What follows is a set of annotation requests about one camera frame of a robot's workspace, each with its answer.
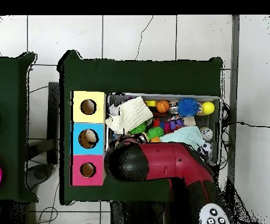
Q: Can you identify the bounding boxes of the green spiky rubber ball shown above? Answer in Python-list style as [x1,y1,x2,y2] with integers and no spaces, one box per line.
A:
[147,126,165,141]

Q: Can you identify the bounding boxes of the small soccer ball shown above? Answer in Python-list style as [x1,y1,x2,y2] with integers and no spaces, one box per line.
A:
[196,142,213,157]

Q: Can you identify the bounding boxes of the silver tin can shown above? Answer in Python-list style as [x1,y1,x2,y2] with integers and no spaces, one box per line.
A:
[199,127,213,142]

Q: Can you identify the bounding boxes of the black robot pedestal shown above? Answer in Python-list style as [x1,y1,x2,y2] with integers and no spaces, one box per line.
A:
[110,201,167,224]

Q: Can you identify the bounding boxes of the cream waffle cloth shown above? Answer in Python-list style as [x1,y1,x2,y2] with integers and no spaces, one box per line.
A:
[105,96,154,135]

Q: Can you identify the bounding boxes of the mint green waffle cloth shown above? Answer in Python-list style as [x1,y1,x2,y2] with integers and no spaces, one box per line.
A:
[159,125,206,150]

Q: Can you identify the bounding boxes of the dark grey rounded base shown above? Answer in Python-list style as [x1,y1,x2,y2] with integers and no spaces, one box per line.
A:
[26,163,54,190]

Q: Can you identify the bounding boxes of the small orange basketball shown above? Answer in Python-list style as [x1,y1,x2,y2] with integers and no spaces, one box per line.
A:
[156,100,171,114]

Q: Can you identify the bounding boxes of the blue spiky rubber ball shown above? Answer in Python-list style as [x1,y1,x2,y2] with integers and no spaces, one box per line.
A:
[177,97,200,118]

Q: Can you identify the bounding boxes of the wooden box with three holes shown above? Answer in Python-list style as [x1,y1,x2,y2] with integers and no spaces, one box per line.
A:
[70,90,108,187]

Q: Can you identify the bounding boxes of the black floor cable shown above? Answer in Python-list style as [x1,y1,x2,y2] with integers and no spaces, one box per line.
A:
[223,120,270,128]

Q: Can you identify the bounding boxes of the dark green tablecloth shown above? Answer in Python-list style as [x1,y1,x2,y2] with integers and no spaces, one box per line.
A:
[0,51,39,203]
[57,49,224,207]

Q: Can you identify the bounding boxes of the black upright panel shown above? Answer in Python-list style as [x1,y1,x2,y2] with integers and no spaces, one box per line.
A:
[46,81,60,165]

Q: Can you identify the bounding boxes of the yellow ball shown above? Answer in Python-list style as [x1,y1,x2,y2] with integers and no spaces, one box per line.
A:
[202,101,216,116]

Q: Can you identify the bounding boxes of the shallow wire mesh bin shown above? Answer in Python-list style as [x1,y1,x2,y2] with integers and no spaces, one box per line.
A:
[105,92,223,167]

